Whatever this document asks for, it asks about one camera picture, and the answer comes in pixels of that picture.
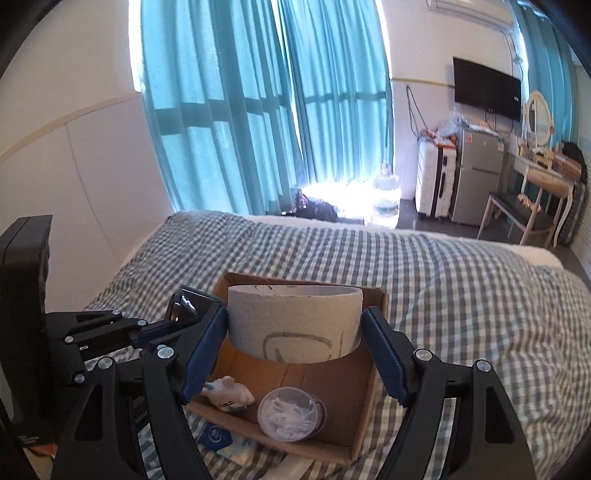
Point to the pile of plastic bags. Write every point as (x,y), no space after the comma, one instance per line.
(445,129)

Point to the white suitcase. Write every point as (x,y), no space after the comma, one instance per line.
(431,180)

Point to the black wall television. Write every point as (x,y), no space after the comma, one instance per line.
(487,87)

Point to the wooden box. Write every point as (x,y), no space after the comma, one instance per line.
(547,159)

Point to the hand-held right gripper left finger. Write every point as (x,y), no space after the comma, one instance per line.
(202,355)

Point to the clear round plastic container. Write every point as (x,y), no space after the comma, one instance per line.
(288,413)

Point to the white dressing table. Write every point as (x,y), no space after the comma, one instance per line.
(549,177)

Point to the brown cardboard box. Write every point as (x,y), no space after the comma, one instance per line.
(341,397)

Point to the white air conditioner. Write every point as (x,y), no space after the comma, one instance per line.
(475,10)

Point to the checked bed blanket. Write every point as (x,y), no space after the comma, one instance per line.
(461,300)

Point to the black handbag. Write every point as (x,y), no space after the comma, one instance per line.
(574,157)

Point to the white plush toy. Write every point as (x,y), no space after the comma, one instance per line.
(227,394)

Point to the teal window curtain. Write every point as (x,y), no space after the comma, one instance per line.
(337,92)
(217,106)
(547,55)

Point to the white oval vanity mirror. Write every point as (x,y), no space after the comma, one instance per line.
(539,115)

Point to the grey cardboard roll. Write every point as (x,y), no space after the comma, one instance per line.
(295,318)

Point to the blue tissue packet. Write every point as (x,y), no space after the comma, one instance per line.
(219,437)

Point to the black bag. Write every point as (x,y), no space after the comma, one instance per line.
(318,208)

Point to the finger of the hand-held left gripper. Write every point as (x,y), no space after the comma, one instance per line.
(122,353)
(101,325)

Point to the wooden chair black seat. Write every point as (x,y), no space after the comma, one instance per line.
(517,210)

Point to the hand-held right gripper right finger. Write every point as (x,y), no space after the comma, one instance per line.
(387,360)

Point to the silver small fridge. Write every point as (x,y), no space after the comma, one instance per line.
(478,180)

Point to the clear water jug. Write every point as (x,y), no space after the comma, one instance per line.
(387,181)
(385,213)

